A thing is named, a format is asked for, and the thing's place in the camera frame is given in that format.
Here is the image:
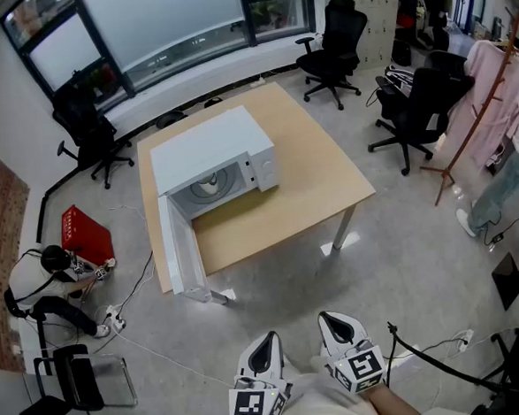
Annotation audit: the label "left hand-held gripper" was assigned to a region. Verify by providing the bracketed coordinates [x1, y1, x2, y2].
[225, 331, 295, 415]

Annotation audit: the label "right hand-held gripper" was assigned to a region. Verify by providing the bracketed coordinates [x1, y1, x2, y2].
[317, 307, 387, 396]

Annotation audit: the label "white microwave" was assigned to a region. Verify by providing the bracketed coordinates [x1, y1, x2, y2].
[147, 102, 287, 307]

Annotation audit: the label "person's right forearm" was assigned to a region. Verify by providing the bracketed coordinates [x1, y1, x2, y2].
[364, 380, 422, 415]

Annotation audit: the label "person's beige shorts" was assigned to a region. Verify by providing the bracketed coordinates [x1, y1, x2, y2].
[256, 348, 390, 415]

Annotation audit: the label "black folding chair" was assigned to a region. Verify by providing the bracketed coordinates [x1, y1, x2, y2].
[14, 340, 141, 415]

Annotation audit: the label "light wooden table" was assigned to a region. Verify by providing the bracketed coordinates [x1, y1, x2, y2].
[132, 75, 385, 313]

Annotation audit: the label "red box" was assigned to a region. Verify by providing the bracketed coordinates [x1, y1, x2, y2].
[58, 202, 116, 269]

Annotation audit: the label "black office chair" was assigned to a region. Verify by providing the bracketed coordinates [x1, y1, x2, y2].
[50, 77, 138, 194]
[423, 48, 471, 83]
[362, 63, 483, 180]
[291, 0, 376, 114]

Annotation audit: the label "wooden coat rack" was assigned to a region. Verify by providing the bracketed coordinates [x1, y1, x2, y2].
[408, 5, 519, 209]

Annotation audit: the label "black round floor object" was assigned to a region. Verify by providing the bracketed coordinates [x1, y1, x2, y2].
[154, 109, 188, 129]

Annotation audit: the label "black white striped garment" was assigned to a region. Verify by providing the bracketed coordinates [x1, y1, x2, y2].
[385, 63, 416, 95]

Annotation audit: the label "black bag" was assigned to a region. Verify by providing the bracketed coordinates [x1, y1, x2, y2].
[390, 36, 414, 69]

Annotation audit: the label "pink garment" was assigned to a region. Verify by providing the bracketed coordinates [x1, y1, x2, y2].
[433, 36, 519, 175]

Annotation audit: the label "grey lockers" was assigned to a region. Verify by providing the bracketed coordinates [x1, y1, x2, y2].
[324, 0, 410, 73]

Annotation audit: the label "dark framed window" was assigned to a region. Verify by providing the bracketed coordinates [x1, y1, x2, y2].
[0, 0, 324, 119]

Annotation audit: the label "white floor cable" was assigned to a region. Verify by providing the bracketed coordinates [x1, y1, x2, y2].
[111, 321, 234, 396]

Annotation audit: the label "black floor cable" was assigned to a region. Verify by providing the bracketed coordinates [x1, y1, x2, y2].
[114, 250, 157, 311]

